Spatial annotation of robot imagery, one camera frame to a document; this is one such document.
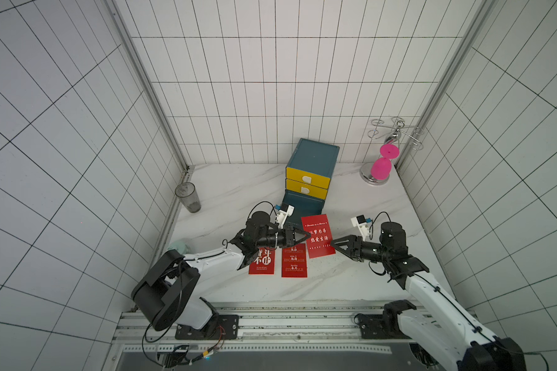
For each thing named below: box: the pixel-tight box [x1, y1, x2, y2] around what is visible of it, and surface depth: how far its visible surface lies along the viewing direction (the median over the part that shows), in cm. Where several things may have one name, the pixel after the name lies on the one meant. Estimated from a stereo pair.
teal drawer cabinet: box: [281, 137, 341, 222], surface depth 97 cm
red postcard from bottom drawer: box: [301, 214, 337, 259], surface depth 77 cm
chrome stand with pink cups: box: [359, 116, 425, 187], surface depth 100 cm
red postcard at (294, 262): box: [281, 243, 308, 278], surface depth 88 cm
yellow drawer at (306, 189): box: [285, 179, 329, 200], surface depth 97 cm
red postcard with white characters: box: [248, 247, 277, 275], surface depth 89 cm
